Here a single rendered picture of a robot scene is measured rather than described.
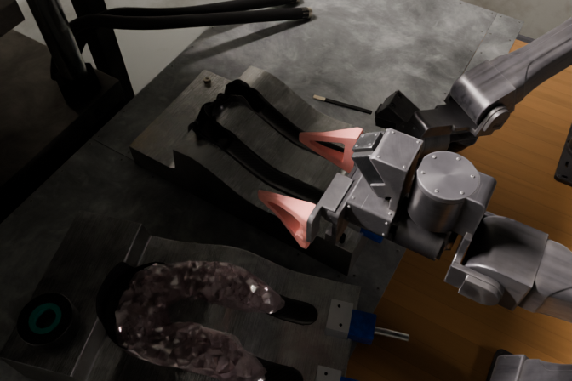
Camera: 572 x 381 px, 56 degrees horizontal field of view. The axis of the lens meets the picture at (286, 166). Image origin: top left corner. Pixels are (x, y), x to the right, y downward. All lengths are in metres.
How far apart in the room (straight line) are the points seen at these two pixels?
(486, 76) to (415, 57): 0.58
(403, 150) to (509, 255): 0.15
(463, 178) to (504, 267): 0.10
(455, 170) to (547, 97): 0.89
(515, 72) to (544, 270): 0.34
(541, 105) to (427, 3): 0.43
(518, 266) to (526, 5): 2.11
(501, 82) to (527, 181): 0.43
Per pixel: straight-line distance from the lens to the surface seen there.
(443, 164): 0.53
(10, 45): 1.58
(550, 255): 0.59
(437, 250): 0.58
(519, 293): 0.58
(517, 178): 1.21
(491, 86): 0.82
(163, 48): 2.66
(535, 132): 1.31
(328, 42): 1.40
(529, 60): 0.85
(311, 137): 0.65
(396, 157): 0.51
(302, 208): 0.56
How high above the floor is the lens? 1.70
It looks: 53 degrees down
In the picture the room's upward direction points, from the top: straight up
